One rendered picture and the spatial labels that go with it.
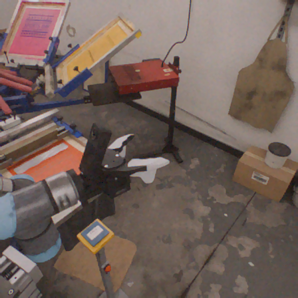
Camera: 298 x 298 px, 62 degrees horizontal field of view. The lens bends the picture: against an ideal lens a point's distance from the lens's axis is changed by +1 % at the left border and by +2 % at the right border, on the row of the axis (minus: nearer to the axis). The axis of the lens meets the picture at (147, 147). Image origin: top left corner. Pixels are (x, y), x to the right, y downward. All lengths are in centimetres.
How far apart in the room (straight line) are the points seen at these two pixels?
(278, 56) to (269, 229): 156
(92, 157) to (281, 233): 234
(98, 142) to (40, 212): 17
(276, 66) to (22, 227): 240
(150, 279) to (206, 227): 69
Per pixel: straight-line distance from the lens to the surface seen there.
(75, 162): 165
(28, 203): 50
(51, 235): 58
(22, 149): 174
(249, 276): 236
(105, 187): 55
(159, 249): 231
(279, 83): 263
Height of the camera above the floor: 205
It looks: 40 degrees down
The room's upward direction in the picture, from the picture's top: straight up
